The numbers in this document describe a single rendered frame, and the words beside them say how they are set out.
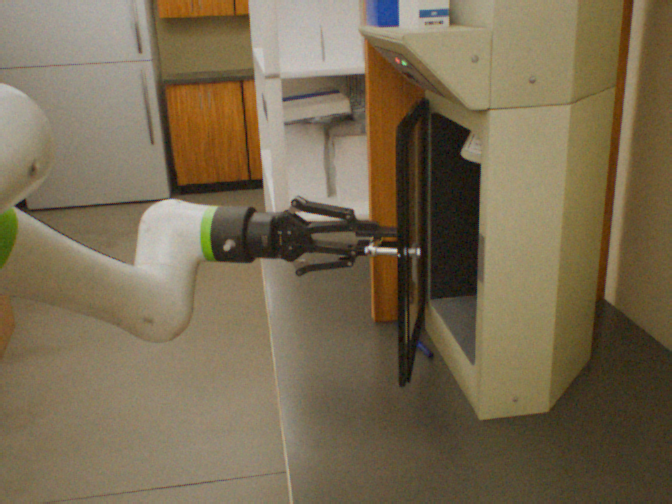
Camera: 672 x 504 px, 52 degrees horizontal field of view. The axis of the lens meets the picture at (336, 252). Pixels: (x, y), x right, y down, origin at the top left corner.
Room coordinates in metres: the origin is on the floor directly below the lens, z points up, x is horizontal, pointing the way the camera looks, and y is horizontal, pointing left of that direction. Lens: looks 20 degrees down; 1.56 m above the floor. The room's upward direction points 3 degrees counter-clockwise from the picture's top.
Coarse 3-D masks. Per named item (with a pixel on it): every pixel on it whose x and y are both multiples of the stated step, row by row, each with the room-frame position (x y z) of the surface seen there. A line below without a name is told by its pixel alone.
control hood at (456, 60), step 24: (384, 48) 1.10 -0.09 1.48; (408, 48) 0.89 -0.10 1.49; (432, 48) 0.89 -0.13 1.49; (456, 48) 0.90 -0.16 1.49; (480, 48) 0.90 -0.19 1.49; (432, 72) 0.89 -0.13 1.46; (456, 72) 0.90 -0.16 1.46; (480, 72) 0.90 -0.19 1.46; (456, 96) 0.90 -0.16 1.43; (480, 96) 0.90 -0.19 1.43
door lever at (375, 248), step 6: (372, 240) 0.99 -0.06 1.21; (378, 240) 0.99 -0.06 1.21; (366, 246) 0.97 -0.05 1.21; (372, 246) 0.96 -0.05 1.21; (378, 246) 0.97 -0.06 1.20; (366, 252) 0.96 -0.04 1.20; (372, 252) 0.96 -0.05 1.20; (378, 252) 0.96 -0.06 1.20; (384, 252) 0.96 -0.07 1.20; (390, 252) 0.95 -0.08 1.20; (396, 252) 0.95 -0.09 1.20
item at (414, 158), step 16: (400, 128) 0.92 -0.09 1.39; (416, 128) 1.09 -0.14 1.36; (400, 144) 0.91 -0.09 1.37; (416, 144) 1.09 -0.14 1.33; (400, 160) 0.91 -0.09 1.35; (416, 160) 1.09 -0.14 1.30; (400, 176) 0.91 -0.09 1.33; (416, 176) 1.09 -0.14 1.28; (400, 192) 0.91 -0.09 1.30; (416, 192) 1.09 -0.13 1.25; (400, 208) 0.91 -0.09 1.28; (416, 208) 1.09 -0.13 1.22; (400, 224) 0.91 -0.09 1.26; (416, 224) 1.09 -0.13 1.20; (400, 240) 0.91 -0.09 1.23; (416, 240) 1.09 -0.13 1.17; (400, 256) 0.91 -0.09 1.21; (400, 272) 0.91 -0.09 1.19; (400, 288) 0.91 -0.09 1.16; (416, 288) 1.08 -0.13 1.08; (400, 304) 0.91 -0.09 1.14; (416, 304) 1.08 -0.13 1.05; (400, 320) 0.91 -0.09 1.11; (416, 320) 1.08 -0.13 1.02; (400, 336) 0.91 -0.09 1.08; (400, 352) 0.91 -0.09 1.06; (400, 368) 0.91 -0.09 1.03; (400, 384) 0.91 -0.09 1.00
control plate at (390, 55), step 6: (378, 48) 1.15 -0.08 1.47; (384, 54) 1.16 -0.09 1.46; (390, 54) 1.09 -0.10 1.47; (396, 54) 1.03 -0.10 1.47; (390, 60) 1.16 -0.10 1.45; (396, 66) 1.16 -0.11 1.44; (402, 66) 1.09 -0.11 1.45; (408, 66) 1.03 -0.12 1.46; (414, 72) 1.03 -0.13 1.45; (408, 78) 1.17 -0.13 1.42; (420, 78) 1.03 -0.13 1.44; (420, 84) 1.10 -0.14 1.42; (426, 84) 1.04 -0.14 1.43; (432, 90) 1.04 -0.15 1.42
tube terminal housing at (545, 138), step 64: (512, 0) 0.90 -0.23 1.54; (576, 0) 0.91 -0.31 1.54; (512, 64) 0.90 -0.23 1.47; (576, 64) 0.92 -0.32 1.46; (512, 128) 0.91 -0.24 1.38; (576, 128) 0.94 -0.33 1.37; (512, 192) 0.91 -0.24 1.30; (576, 192) 0.96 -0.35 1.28; (512, 256) 0.91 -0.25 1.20; (576, 256) 0.97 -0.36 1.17; (512, 320) 0.91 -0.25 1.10; (576, 320) 1.00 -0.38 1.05; (512, 384) 0.91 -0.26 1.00
